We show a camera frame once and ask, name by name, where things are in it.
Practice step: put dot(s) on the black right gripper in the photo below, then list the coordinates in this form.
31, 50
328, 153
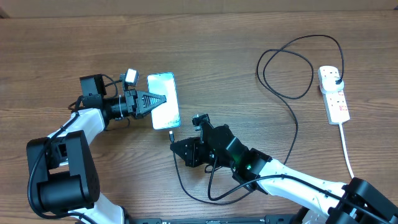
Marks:
193, 156

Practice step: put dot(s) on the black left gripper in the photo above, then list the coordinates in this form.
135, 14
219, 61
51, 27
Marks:
136, 104

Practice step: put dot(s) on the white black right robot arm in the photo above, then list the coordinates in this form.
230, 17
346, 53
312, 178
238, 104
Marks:
336, 202

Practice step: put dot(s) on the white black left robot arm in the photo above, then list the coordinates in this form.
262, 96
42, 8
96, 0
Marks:
63, 181

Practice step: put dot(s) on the white charger plug adapter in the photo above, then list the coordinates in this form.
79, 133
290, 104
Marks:
331, 85

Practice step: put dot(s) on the white power strip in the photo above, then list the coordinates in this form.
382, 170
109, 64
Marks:
335, 103

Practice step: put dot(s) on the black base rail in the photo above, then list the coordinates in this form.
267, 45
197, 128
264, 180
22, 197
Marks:
268, 219

